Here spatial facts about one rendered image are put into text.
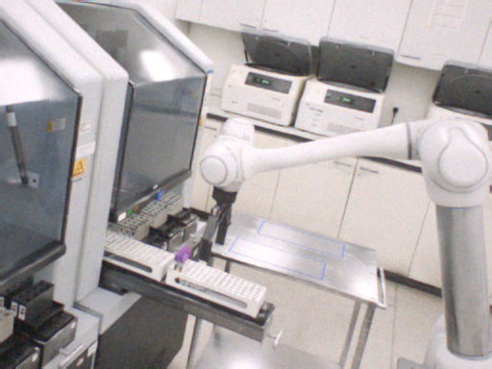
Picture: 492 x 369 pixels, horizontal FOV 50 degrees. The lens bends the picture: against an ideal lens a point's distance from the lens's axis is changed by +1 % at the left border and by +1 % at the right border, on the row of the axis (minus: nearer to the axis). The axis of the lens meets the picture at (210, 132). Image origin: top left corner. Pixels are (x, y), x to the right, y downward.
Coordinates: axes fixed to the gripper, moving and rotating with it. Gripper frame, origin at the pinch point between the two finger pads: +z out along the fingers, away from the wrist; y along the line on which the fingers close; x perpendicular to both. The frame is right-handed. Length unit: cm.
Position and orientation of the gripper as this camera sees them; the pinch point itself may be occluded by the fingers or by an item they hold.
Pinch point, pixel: (212, 249)
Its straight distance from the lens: 165.0
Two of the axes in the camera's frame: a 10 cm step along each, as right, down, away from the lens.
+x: -9.2, -2.7, 3.0
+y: 3.5, -1.7, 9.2
